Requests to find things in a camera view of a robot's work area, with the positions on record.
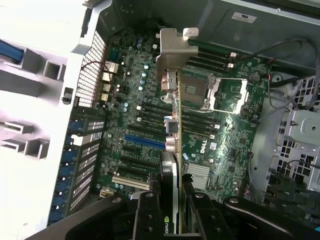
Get white PCI slot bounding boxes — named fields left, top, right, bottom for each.
left=111, top=174, right=151, bottom=192

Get long black expansion slot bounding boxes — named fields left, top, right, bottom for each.
left=116, top=166, right=161, bottom=178
left=119, top=154, right=161, bottom=168

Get silver chipset heatsink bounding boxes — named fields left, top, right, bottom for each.
left=186, top=162, right=212, bottom=191

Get green Dell motherboard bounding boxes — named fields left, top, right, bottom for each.
left=92, top=32, right=273, bottom=201

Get blue expansion slot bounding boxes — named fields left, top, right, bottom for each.
left=124, top=134, right=167, bottom=151

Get metal socket cover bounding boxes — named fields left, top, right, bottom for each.
left=212, top=77, right=251, bottom=113

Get perforated metal disk bay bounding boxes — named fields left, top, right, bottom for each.
left=249, top=74, right=320, bottom=201

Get CPU socket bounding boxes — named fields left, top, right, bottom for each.
left=179, top=74, right=216, bottom=111

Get grey parts rack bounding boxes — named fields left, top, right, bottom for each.
left=0, top=37, right=68, bottom=161

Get black open PC case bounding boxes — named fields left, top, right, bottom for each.
left=47, top=0, right=320, bottom=240

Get hard disk with blue carrier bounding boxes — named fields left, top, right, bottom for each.
left=0, top=39, right=25, bottom=66

